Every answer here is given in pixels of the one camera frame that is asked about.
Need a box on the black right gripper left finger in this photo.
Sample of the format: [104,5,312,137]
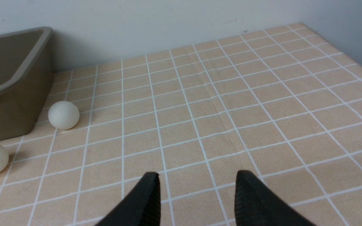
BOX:
[96,172,161,226]

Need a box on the checkered beige tablecloth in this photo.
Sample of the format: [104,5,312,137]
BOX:
[0,23,362,226]

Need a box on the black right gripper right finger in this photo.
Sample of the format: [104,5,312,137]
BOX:
[235,170,315,226]

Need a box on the olive green plastic bin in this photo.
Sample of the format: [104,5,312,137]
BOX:
[0,27,53,141]

